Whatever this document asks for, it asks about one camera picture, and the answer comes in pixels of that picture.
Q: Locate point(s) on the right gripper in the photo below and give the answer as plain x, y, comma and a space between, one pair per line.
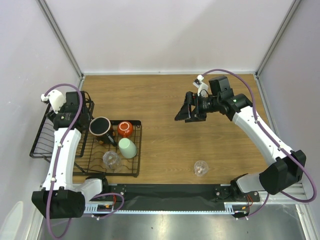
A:
194, 107

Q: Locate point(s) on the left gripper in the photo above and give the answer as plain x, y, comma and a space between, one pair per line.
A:
63, 108

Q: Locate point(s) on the black skull mug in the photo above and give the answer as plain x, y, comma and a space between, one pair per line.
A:
102, 129

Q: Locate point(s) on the clear plastic cup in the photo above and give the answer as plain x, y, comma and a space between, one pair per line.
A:
200, 168

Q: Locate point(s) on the small orange mug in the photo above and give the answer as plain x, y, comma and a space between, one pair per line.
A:
125, 129

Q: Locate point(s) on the clear faceted glass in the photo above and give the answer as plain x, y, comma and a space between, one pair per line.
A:
112, 160

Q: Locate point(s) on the pale green cup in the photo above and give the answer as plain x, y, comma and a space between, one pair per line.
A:
127, 148

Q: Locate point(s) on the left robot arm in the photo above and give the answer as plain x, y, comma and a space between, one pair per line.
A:
58, 197

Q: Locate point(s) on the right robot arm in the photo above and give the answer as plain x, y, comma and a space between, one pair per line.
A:
284, 164

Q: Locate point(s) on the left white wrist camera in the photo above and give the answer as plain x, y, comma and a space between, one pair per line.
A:
55, 98

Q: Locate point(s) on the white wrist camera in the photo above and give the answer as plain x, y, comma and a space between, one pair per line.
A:
55, 98
202, 88

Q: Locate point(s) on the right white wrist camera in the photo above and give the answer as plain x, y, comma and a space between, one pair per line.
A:
202, 88

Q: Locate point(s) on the black wire dish rack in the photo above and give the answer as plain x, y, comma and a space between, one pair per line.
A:
89, 153

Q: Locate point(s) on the aluminium frame rail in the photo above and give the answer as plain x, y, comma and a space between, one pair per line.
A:
45, 8

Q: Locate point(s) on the white slotted cable duct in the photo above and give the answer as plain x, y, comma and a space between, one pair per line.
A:
100, 209

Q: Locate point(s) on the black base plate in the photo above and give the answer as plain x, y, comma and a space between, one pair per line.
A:
160, 194

